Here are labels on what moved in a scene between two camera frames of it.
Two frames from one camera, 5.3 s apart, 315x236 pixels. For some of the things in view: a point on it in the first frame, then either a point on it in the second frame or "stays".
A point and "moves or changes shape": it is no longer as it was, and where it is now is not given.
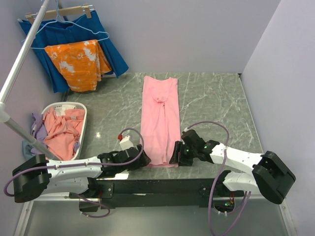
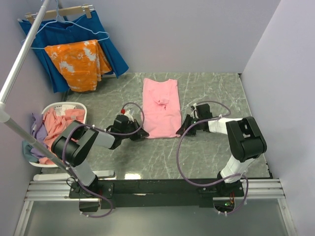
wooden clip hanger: x=87 y=8 stays
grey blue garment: x=27 y=148 stays
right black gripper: x=179 y=147 → x=185 y=125
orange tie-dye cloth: x=81 y=64 stays
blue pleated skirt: x=84 y=27 stays
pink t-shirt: x=160 y=127 moves or changes shape
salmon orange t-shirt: x=63 y=132 stays
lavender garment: x=39 y=132 stays
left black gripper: x=143 y=161 → x=140 y=134
